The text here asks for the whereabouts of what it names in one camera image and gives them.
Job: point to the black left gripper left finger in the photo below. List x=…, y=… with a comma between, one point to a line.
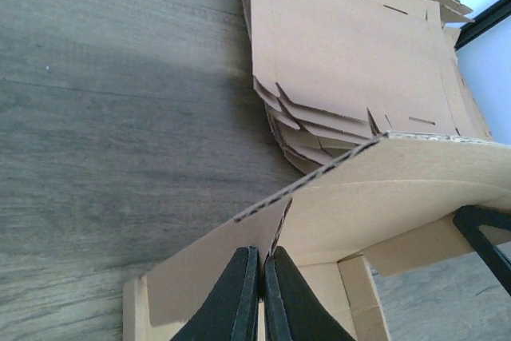
x=230, y=311

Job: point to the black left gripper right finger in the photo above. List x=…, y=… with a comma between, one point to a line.
x=291, y=309

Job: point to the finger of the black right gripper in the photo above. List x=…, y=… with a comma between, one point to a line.
x=469, y=220

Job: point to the cardboard box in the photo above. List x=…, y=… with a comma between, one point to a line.
x=386, y=205

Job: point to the stack of flat cardboard blanks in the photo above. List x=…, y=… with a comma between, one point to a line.
x=332, y=74

